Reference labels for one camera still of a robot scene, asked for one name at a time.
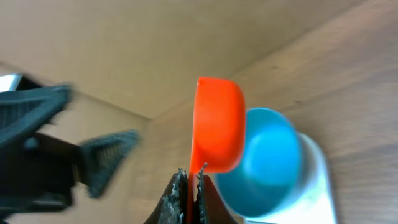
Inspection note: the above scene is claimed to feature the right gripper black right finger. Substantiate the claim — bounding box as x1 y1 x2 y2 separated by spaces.
194 162 237 224

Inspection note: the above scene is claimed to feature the white digital kitchen scale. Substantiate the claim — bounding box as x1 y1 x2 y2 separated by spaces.
243 133 338 224

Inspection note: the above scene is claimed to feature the red plastic measuring scoop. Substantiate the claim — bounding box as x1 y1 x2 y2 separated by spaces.
186 77 246 223

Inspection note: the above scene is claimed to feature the blue plastic bowl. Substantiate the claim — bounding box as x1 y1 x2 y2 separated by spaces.
215 108 304 218

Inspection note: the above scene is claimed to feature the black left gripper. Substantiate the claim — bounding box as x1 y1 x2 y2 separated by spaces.
1 73 139 218

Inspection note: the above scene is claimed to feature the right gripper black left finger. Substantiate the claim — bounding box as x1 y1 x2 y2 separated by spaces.
144 168 188 224

